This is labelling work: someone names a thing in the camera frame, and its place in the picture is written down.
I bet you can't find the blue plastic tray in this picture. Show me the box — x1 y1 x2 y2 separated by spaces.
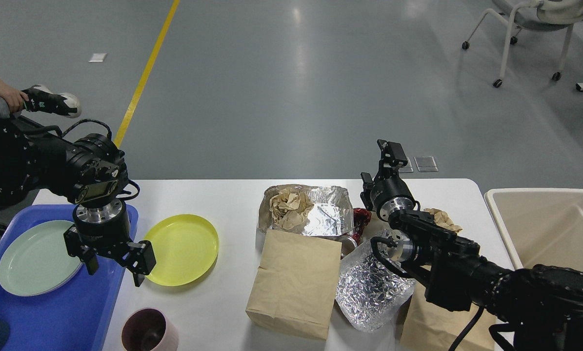
0 204 126 351

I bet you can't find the foil tray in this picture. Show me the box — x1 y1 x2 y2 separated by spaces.
257 184 353 237

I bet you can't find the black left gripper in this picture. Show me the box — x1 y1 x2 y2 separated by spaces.
63 198 157 287

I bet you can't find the pink mug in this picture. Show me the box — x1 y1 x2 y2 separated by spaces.
121 308 180 351

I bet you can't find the brown paper bag left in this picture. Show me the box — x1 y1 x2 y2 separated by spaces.
246 230 341 341

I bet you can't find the pale green plate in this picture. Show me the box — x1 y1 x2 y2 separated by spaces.
0 220 82 297

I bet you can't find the yellow plastic plate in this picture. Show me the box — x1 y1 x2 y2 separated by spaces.
144 214 220 287

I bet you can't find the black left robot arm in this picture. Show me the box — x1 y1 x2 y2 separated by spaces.
0 117 157 287

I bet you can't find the white office chair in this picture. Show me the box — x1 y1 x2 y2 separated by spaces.
474 0 583 88

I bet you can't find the crushed red can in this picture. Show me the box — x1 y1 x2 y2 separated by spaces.
337 208 372 258

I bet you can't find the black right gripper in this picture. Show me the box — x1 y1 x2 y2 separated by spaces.
360 138 416 222

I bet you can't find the brown paper bag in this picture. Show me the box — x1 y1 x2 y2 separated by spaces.
399 282 496 351
246 230 341 341

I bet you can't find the crumpled foil container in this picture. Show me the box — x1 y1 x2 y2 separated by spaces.
336 241 416 332

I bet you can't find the person's hand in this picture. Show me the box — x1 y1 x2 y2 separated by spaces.
0 78 29 113

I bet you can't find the crumpled brown paper ball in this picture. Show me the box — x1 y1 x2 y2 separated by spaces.
423 208 463 233

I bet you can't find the beige waste bin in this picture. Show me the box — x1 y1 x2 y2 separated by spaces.
484 188 583 272

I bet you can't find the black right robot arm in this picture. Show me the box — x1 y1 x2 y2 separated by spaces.
361 139 583 351

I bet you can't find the crumpled brown paper in tray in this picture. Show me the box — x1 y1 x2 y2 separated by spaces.
269 187 315 230

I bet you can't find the brown paper bag right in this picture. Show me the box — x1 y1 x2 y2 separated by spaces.
399 282 496 351

